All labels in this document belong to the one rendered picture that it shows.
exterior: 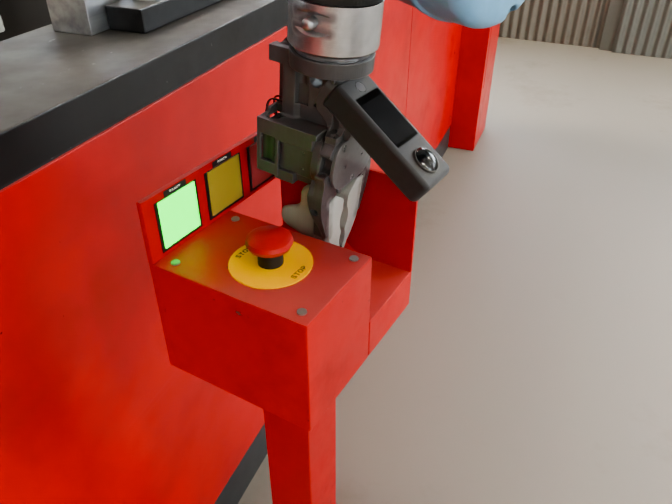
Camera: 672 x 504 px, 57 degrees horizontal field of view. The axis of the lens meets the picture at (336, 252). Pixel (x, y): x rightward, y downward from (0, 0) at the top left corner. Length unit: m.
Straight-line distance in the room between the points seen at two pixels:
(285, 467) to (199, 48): 0.51
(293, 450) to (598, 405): 0.97
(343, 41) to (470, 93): 2.03
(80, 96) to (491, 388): 1.15
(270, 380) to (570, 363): 1.19
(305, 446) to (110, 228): 0.32
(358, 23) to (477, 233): 1.60
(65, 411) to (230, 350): 0.26
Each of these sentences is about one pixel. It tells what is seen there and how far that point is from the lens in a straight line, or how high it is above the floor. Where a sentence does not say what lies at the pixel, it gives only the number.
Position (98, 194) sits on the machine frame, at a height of 0.77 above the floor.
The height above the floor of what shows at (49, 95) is 0.87.
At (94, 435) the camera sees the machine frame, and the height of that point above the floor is 0.50.
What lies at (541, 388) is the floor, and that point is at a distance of 1.56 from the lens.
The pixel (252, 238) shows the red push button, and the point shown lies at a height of 0.81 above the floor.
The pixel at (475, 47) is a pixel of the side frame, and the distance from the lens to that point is 2.46.
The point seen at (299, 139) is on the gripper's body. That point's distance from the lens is 0.54.
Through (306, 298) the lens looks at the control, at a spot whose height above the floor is 0.78.
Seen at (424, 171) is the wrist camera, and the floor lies 0.85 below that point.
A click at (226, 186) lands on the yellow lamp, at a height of 0.81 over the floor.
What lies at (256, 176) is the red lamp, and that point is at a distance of 0.63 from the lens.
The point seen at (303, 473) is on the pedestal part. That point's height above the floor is 0.48.
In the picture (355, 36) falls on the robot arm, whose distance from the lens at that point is 0.50.
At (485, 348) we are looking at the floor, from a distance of 1.63.
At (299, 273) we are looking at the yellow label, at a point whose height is 0.78.
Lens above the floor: 1.09
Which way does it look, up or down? 35 degrees down
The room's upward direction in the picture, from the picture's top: straight up
